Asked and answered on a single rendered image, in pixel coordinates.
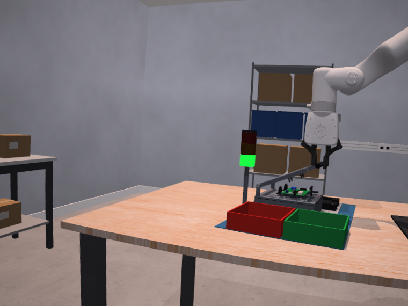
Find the red bin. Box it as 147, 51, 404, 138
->
226, 201, 295, 238

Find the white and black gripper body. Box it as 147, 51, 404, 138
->
304, 111, 339, 146

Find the green circuit board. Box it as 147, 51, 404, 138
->
281, 187, 310, 196

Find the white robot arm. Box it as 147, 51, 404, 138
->
307, 27, 408, 112

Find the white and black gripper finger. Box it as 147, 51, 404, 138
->
301, 139, 317, 166
323, 138, 342, 169

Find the green bin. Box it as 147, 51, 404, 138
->
282, 209, 349, 249

